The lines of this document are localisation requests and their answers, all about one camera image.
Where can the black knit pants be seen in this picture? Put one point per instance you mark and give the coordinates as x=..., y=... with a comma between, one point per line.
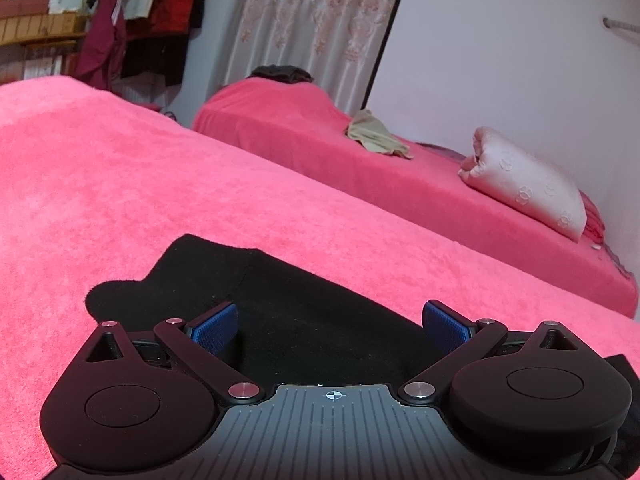
x=310, y=320

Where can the pink fleece blanket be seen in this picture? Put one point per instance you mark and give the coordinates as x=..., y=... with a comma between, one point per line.
x=150, y=185

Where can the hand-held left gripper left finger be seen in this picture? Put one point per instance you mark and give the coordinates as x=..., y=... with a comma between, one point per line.
x=215, y=330

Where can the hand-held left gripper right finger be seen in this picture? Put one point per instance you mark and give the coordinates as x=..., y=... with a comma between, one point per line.
x=447, y=327

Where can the hanging black garment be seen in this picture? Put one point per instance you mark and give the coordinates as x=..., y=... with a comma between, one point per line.
x=155, y=57

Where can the beige crumpled cloth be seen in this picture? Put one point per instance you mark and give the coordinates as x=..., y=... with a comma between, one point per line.
x=372, y=132

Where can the dark crumpled cloth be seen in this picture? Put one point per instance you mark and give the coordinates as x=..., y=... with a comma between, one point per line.
x=280, y=74

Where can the hanging maroon garment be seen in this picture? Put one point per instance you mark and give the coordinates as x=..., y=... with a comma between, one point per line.
x=102, y=40

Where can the folded red blanket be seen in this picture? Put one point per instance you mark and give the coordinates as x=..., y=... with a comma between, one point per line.
x=592, y=220

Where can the black wall trim strip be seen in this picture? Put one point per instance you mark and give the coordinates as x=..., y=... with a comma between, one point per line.
x=387, y=35

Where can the red bed with cover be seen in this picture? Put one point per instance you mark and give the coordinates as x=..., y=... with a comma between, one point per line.
x=400, y=195

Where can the folded pale pink quilt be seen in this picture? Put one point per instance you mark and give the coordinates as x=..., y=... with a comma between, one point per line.
x=530, y=185

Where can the floral lace curtain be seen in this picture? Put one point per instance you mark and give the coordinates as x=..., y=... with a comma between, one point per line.
x=310, y=25

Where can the wooden shelf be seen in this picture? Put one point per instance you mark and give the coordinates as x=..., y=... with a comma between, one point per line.
x=35, y=25

